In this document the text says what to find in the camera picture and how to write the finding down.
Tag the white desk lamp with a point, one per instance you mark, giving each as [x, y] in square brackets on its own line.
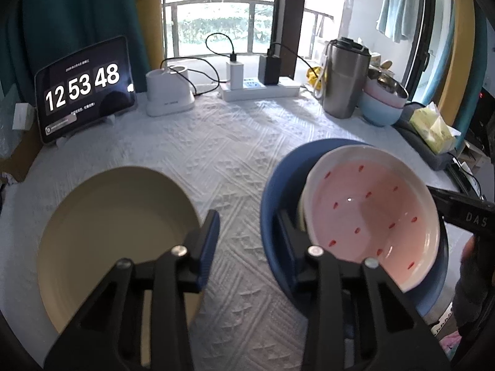
[170, 92]

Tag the cardboard box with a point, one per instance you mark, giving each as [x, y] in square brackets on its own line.
[19, 162]

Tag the white textured tablecloth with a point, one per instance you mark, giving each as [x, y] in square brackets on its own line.
[232, 143]

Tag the white charger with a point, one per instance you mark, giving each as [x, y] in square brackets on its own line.
[235, 75]

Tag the person's right hand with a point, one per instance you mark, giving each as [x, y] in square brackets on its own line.
[470, 251]

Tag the black tablet with clock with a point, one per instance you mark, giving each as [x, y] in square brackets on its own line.
[85, 85]

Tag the black monitor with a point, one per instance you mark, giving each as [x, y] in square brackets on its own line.
[488, 116]

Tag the black charger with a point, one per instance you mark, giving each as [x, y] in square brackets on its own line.
[269, 70]

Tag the teal curtain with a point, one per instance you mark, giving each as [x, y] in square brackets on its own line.
[483, 65]
[77, 7]

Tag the steel tumbler with black lid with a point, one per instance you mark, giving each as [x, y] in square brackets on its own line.
[344, 81]

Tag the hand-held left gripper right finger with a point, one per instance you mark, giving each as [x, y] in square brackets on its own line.
[294, 262]

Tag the pink dotted bowl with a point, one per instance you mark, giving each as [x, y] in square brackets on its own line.
[367, 208]

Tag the yellow curtain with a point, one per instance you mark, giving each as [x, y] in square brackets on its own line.
[149, 19]
[464, 46]

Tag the hanging light blue towel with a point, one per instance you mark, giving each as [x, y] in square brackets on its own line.
[398, 11]

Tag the light blue bowl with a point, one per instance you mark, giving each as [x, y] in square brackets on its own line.
[379, 112]

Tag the balcony railing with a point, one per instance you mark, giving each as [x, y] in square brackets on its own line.
[216, 5]

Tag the cream bowl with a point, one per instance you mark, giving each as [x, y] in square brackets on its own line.
[301, 212]

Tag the cream plate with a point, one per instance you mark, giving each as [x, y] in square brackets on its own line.
[108, 216]

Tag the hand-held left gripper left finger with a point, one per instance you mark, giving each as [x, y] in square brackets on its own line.
[209, 239]

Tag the white power strip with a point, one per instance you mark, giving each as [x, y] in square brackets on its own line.
[263, 89]

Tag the dark window frame post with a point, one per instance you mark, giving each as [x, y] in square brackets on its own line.
[292, 11]

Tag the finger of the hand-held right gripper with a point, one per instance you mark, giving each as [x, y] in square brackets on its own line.
[444, 195]

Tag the small white box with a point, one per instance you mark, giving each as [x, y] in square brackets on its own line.
[22, 116]

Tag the grey folded towel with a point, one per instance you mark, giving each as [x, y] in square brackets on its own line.
[437, 160]

